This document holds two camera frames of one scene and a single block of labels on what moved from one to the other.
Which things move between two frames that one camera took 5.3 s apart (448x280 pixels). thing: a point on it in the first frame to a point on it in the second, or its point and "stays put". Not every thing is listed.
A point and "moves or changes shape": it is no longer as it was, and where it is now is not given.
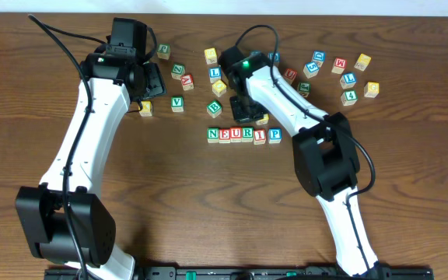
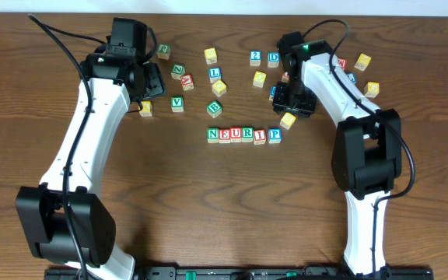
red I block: [259, 136] stays put
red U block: [236, 134] stays put
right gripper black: [245, 110] to [293, 101]
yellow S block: [263, 120] moves or changes shape
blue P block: [274, 135] stays put
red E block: [225, 136] stays put
